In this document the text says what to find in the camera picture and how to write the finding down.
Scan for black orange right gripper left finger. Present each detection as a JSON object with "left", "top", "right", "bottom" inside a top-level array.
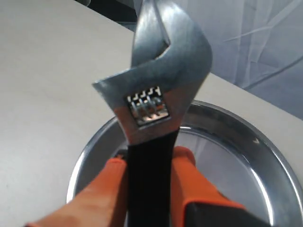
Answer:
[{"left": 26, "top": 149, "right": 128, "bottom": 227}]

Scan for black orange right gripper right finger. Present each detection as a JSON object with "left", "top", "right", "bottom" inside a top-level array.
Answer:
[{"left": 170, "top": 146, "right": 269, "bottom": 227}]

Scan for adjustable wrench black handle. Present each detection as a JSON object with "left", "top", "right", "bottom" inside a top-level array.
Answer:
[{"left": 93, "top": 0, "right": 213, "bottom": 227}]

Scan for round stainless steel pan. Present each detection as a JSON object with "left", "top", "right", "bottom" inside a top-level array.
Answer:
[{"left": 66, "top": 101, "right": 303, "bottom": 227}]

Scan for white wrinkled backdrop cloth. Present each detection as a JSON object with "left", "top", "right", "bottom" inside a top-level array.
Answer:
[{"left": 132, "top": 0, "right": 303, "bottom": 112}]

